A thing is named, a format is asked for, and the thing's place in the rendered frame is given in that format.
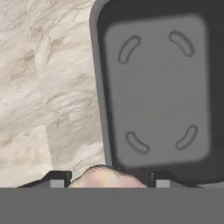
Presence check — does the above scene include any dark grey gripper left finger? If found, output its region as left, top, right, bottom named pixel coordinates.
left=17, top=171, right=73, bottom=189

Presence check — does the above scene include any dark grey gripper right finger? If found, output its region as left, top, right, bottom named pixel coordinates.
left=149, top=171, right=205, bottom=189

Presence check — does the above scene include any pale pink round food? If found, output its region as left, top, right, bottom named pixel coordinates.
left=68, top=164, right=147, bottom=189

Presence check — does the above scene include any dark grey tupperware container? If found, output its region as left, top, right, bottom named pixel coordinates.
left=88, top=0, right=224, bottom=187

